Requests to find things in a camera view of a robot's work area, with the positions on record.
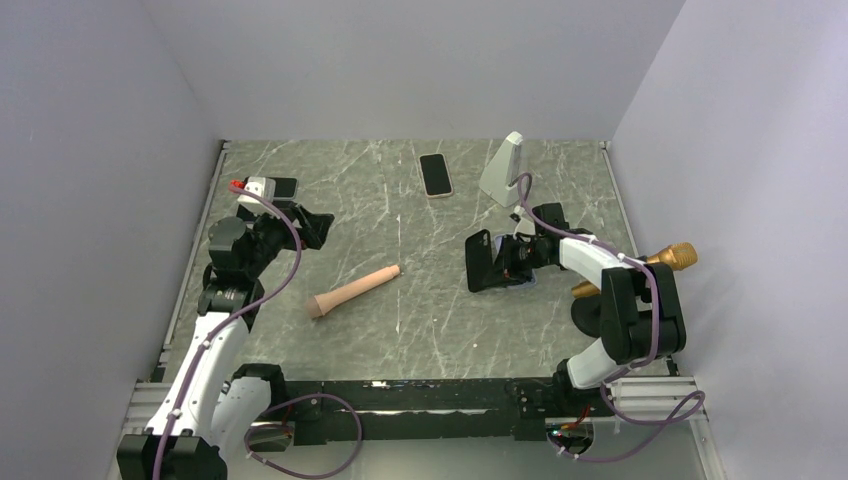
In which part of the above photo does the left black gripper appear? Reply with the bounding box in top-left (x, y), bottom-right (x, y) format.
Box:
top-left (244, 202), bottom-right (333, 279)

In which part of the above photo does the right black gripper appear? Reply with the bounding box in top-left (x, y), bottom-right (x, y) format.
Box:
top-left (484, 234), bottom-right (552, 287)

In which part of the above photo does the black phone dark case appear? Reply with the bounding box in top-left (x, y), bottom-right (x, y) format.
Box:
top-left (465, 229), bottom-right (524, 293)

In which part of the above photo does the black smartphone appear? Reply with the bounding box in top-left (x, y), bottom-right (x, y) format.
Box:
top-left (273, 177), bottom-right (298, 200)

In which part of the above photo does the lavender phone case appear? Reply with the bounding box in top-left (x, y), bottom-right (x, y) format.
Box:
top-left (494, 234), bottom-right (537, 289)

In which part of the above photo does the purple smartphone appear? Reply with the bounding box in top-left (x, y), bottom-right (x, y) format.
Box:
top-left (236, 205), bottom-right (257, 224)

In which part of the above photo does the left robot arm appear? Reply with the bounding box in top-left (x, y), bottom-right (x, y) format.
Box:
top-left (116, 201), bottom-right (335, 479)

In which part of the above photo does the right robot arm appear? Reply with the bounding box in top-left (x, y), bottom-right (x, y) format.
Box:
top-left (465, 203), bottom-right (687, 416)

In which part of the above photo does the pink microphone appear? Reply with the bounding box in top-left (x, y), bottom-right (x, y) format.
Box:
top-left (305, 264), bottom-right (401, 319)

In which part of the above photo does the black microphone stand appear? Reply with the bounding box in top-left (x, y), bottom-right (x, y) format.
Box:
top-left (570, 294), bottom-right (601, 338)

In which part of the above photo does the gold microphone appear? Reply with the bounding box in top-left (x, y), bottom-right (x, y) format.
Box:
top-left (571, 242), bottom-right (699, 299)

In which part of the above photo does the black base bar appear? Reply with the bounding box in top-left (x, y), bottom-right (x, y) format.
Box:
top-left (264, 377), bottom-right (598, 446)

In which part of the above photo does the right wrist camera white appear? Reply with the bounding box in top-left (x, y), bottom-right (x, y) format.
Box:
top-left (510, 205), bottom-right (536, 237)

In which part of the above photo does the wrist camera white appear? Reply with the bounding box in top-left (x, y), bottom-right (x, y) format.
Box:
top-left (229, 176), bottom-right (276, 215)
top-left (510, 205), bottom-right (536, 237)

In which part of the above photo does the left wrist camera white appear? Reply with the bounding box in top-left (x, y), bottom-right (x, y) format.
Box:
top-left (229, 176), bottom-right (276, 215)

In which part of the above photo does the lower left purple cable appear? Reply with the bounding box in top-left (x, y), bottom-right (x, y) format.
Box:
top-left (243, 393), bottom-right (364, 480)

